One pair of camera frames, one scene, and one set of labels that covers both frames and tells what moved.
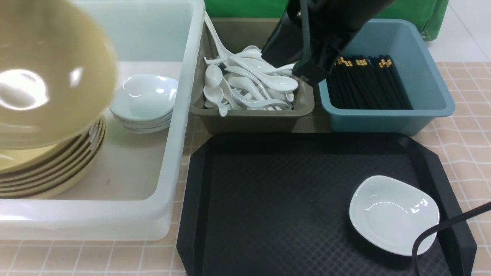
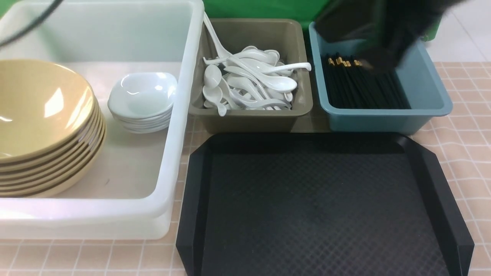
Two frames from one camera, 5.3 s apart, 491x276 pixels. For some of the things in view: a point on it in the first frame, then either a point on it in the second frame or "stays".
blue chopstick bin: (405, 40) stays
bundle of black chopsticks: (366, 82) stays
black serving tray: (278, 204) stays
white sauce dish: (393, 214) to (143, 95)
